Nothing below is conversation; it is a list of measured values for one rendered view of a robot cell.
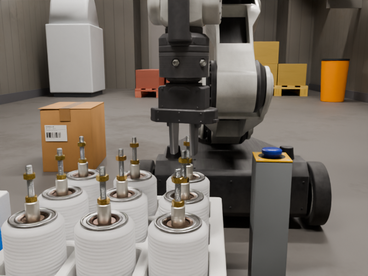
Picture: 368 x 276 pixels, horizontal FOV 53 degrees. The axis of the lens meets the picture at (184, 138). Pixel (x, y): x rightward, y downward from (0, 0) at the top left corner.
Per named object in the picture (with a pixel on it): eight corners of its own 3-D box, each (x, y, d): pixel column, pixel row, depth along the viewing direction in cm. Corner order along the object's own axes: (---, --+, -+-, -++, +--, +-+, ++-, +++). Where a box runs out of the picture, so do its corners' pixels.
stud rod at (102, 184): (101, 214, 57) (98, 167, 56) (101, 211, 58) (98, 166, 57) (107, 213, 58) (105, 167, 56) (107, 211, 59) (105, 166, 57)
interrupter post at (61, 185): (70, 193, 72) (69, 177, 71) (65, 197, 70) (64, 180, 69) (59, 192, 72) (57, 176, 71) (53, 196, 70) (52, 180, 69)
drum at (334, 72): (350, 102, 484) (354, 58, 473) (323, 102, 486) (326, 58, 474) (340, 99, 520) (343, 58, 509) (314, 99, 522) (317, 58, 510)
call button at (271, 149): (260, 155, 76) (260, 146, 76) (279, 156, 76) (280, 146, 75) (262, 160, 72) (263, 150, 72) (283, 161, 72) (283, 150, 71)
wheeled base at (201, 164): (164, 165, 174) (162, 95, 167) (274, 166, 172) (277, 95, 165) (144, 222, 111) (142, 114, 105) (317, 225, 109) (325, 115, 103)
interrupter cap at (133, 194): (101, 205, 66) (101, 201, 65) (103, 191, 73) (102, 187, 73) (143, 202, 67) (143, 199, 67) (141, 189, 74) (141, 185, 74)
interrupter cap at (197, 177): (197, 172, 85) (197, 170, 85) (210, 182, 78) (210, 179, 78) (166, 176, 83) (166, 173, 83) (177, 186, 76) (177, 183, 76)
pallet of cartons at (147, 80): (147, 91, 670) (147, 69, 662) (189, 92, 665) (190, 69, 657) (134, 97, 554) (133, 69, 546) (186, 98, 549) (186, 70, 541)
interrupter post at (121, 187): (115, 199, 69) (115, 182, 68) (116, 194, 71) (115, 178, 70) (128, 198, 69) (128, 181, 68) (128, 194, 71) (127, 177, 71)
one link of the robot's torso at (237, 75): (202, 122, 104) (202, 14, 129) (264, 122, 103) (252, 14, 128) (203, 87, 91) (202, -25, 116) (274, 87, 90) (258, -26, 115)
